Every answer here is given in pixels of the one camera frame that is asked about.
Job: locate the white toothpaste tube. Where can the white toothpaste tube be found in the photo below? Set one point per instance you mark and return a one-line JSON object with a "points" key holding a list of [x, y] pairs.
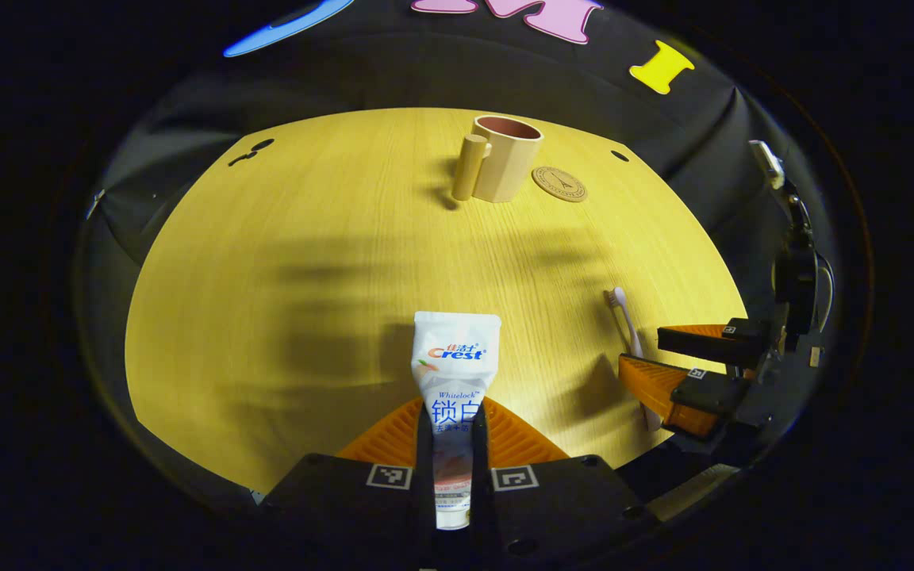
{"points": [[455, 349]]}

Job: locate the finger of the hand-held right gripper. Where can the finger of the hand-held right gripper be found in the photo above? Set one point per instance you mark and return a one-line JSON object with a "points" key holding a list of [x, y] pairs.
{"points": [[663, 388], [703, 342]]}

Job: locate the round brown coaster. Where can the round brown coaster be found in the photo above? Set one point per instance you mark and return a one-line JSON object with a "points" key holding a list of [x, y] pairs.
{"points": [[559, 184]]}

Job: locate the wooden desktop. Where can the wooden desktop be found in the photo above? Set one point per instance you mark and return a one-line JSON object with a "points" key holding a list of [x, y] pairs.
{"points": [[306, 277]]}

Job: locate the white clip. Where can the white clip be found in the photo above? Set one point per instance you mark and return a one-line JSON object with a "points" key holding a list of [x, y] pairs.
{"points": [[95, 204]]}

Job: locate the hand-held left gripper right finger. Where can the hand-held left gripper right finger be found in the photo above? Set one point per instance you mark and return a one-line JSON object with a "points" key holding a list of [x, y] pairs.
{"points": [[560, 507]]}

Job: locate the pale pink toothbrush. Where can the pale pink toothbrush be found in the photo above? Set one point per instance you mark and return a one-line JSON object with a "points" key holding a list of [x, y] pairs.
{"points": [[626, 321]]}

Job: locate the black backdrop cloth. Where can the black backdrop cloth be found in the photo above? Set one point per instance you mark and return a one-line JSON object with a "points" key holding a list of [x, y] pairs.
{"points": [[425, 71]]}

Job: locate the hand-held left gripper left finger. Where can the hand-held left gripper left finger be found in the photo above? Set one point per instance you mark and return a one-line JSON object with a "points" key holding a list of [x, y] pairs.
{"points": [[346, 507]]}

